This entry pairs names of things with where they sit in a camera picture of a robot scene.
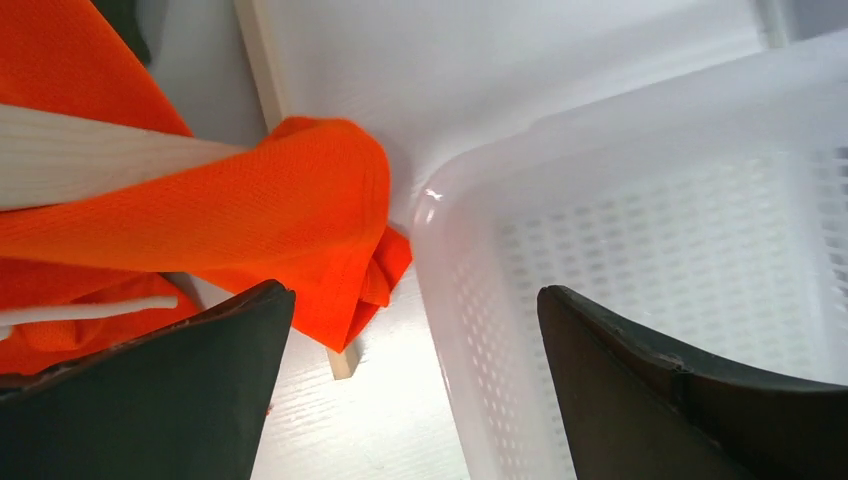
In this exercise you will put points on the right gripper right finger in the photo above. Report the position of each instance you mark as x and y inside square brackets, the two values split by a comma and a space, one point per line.
[639, 404]

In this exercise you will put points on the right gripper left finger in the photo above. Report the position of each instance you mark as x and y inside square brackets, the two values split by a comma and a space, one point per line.
[188, 401]

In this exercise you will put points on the orange shorts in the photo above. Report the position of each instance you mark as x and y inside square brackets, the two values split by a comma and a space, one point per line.
[101, 202]

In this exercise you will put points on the olive green shorts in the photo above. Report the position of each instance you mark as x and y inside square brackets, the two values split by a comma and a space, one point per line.
[122, 17]

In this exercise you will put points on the white plastic basket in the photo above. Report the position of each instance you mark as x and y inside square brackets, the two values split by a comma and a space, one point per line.
[711, 207]

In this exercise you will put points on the wooden clothes rack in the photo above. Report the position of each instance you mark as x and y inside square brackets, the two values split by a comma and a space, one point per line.
[264, 59]

